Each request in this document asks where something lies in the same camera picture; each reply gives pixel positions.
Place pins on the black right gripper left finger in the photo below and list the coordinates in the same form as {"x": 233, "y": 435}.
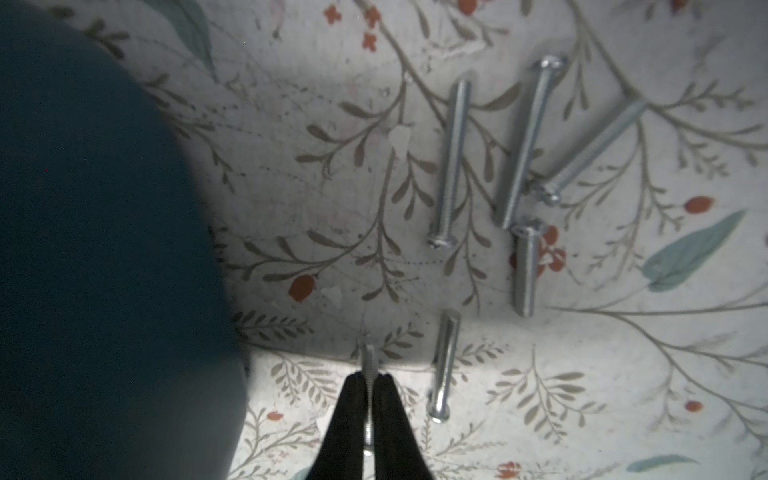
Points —
{"x": 341, "y": 454}

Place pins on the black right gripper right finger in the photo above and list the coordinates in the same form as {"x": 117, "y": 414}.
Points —
{"x": 397, "y": 455}

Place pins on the silver screw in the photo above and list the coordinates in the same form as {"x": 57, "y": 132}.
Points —
{"x": 527, "y": 234}
{"x": 441, "y": 235}
{"x": 445, "y": 352}
{"x": 370, "y": 371}
{"x": 535, "y": 95}
{"x": 549, "y": 190}

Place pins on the teal plastic tray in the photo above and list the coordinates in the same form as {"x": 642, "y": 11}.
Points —
{"x": 118, "y": 357}

